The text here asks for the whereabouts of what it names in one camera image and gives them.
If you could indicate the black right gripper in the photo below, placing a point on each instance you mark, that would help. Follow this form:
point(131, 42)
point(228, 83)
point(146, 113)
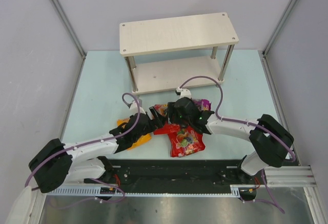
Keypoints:
point(171, 112)

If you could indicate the purple candy bag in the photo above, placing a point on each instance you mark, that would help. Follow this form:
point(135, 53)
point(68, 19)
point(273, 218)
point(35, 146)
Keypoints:
point(202, 104)

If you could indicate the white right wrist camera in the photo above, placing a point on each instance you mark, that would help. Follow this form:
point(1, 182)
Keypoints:
point(181, 92)

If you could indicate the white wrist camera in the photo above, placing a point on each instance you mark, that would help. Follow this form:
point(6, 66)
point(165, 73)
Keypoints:
point(181, 92)
point(134, 108)

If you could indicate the aluminium left corner post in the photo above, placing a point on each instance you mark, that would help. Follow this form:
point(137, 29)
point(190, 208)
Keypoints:
point(68, 27)

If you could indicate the white slotted cable duct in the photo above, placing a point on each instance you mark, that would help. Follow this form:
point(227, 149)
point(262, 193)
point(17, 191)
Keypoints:
point(230, 191)

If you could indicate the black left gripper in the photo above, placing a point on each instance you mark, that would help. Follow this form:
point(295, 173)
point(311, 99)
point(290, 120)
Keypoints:
point(152, 116)

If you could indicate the aluminium right corner post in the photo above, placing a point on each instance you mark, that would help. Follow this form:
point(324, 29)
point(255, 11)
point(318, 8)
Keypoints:
point(283, 19)

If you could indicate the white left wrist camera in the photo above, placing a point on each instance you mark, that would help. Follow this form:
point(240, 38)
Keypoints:
point(134, 108)

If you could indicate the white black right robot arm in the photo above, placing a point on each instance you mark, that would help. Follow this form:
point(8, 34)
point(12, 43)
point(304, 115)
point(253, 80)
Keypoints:
point(271, 141)

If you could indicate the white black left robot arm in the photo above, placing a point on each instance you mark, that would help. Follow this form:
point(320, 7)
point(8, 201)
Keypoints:
point(57, 162)

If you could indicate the beige two-tier shelf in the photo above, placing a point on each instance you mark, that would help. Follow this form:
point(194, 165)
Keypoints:
point(166, 35)

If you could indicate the red candy bag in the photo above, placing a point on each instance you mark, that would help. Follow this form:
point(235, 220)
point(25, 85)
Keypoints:
point(185, 142)
point(165, 124)

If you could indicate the aluminium corner post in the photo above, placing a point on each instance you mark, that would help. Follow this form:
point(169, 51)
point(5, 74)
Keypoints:
point(283, 19)
point(68, 27)

